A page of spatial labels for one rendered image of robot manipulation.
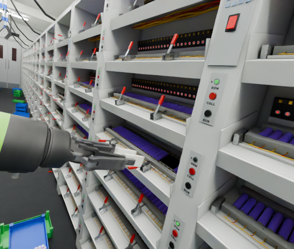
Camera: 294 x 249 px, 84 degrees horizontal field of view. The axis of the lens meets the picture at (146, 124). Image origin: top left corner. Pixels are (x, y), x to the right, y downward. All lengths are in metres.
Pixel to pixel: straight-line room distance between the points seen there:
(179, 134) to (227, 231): 0.26
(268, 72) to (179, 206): 0.39
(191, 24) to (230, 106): 0.49
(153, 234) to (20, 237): 1.07
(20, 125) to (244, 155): 0.42
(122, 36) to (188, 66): 0.58
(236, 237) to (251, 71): 0.38
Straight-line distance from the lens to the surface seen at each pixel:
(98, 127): 0.98
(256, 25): 0.44
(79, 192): 1.47
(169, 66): 0.55
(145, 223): 0.73
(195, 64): 0.48
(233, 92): 0.41
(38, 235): 1.57
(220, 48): 0.45
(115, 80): 0.98
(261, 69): 0.41
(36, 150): 0.31
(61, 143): 0.33
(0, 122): 0.32
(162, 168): 0.61
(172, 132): 0.50
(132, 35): 1.04
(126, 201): 0.81
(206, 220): 0.52
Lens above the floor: 1.20
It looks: 12 degrees down
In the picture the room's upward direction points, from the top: 11 degrees clockwise
